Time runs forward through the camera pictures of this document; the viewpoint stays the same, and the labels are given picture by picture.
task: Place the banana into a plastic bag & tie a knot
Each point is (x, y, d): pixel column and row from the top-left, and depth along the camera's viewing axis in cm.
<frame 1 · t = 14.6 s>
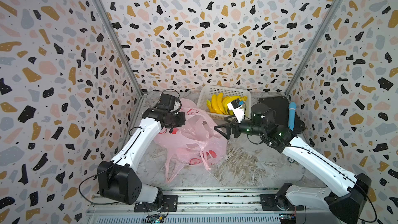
left hand: (185, 119, 81), fingers closed
right hand: (220, 125, 67), fingers open
pink plastic bag upper: (200, 138, 86), point 12 cm above the table
pink plastic bag lower: (180, 152, 90), point 2 cm above the table
white plastic basket: (205, 92, 117), point 7 cm above the table
yellow banana bunch left: (216, 101, 103), point 12 cm above the table
yellow banana bunch middle: (227, 98, 109), point 10 cm above the table
black case: (280, 105, 108), point 7 cm above the table
blue microphone: (292, 108, 105), point 9 cm above the table

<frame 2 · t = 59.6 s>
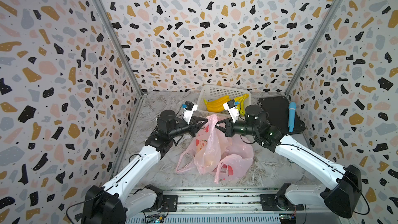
left hand: (208, 120, 70), fingers closed
right hand: (215, 125, 68), fingers closed
pink plastic bag upper: (213, 142, 68), point 27 cm above the table
pink plastic bag lower: (236, 154, 82), point 10 cm above the table
yellow banana bunch middle: (210, 107, 108), point 6 cm above the table
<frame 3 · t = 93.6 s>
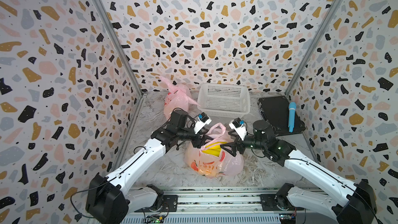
left hand: (212, 135, 73), fingers open
right hand: (226, 139, 72), fingers open
pink plastic bag lower: (210, 165, 79), point 9 cm above the table
yellow banana bunch middle: (215, 150, 85), point 8 cm above the table
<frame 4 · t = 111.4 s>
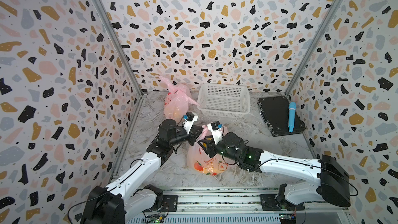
left hand: (205, 128, 74), fingers closed
right hand: (200, 140, 71), fingers open
pink plastic bag lower: (200, 161, 79), point 10 cm above the table
